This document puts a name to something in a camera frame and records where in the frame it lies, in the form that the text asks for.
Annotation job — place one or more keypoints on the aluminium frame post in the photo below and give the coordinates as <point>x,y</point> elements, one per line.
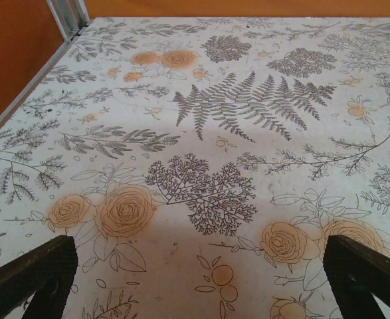
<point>66,16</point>

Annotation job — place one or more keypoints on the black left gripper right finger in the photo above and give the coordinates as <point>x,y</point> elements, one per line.
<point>354,262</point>

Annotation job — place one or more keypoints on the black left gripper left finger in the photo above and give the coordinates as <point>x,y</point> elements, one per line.
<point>32,262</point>

